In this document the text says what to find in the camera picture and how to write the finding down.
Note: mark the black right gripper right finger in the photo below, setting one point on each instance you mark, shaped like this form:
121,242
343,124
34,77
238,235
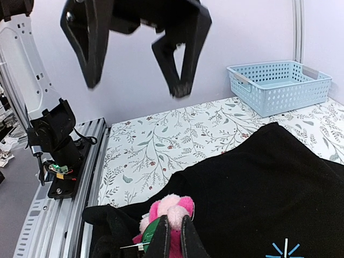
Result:
191,244

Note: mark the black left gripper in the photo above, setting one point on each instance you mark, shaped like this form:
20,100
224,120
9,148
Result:
86,24

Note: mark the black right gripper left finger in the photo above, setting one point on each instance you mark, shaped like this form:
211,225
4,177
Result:
156,238

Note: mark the pink flower plush brooch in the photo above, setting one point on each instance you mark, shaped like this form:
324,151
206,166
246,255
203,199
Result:
175,207

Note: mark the black t-shirt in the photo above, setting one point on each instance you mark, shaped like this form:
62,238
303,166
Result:
269,197

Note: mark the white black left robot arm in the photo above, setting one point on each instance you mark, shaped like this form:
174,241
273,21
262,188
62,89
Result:
46,117

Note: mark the light blue plastic basket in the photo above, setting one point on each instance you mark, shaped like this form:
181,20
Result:
271,88

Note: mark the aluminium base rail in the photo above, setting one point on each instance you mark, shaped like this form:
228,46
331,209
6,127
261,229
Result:
55,228

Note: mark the left aluminium frame post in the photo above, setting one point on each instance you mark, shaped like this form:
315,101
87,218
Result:
298,30

